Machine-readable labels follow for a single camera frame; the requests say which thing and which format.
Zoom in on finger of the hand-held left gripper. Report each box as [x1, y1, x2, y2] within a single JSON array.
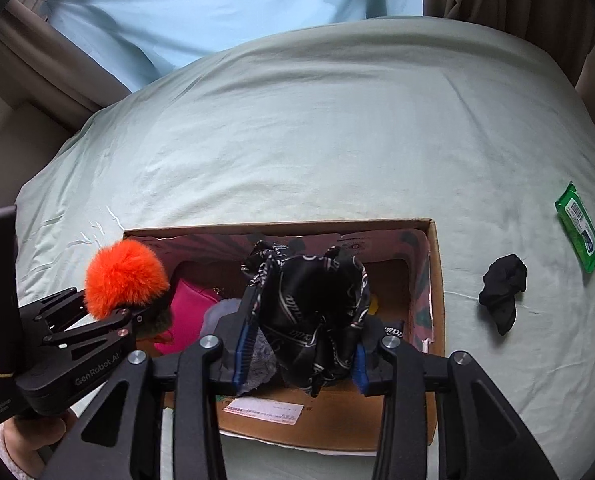
[[18, 286, 87, 336], [41, 307, 147, 358]]

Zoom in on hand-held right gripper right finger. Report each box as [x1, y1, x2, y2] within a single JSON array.
[[352, 317, 561, 480]]

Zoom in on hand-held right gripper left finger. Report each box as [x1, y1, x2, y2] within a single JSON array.
[[52, 280, 278, 480]]

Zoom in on olive green pompom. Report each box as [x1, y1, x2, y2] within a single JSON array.
[[138, 302, 172, 338]]

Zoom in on orange fluffy pompom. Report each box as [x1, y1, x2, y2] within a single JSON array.
[[83, 240, 171, 320]]

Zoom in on blue-grey sock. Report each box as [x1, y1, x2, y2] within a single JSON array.
[[200, 299, 279, 397]]

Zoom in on pink zip pouch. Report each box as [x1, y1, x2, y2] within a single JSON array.
[[153, 279, 224, 357]]

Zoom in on cardboard box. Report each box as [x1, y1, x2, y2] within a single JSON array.
[[122, 217, 446, 454]]

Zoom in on black white-print satin scrunchie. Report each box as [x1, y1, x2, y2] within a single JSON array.
[[240, 241, 372, 398]]

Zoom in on person's left forearm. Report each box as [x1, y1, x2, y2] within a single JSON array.
[[0, 422, 35, 480]]

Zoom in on person's left hand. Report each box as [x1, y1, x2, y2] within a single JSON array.
[[2, 401, 79, 462]]

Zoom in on plain black scrunchie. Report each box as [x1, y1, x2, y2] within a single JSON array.
[[479, 255, 528, 337]]

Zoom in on green wet wipes pack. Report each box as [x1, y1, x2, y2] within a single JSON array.
[[554, 182, 595, 275]]

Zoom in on beige curtain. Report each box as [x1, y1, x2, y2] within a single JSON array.
[[0, 2, 164, 137], [421, 0, 595, 87]]

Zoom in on light blue hanging cloth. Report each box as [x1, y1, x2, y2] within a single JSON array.
[[44, 0, 426, 94]]

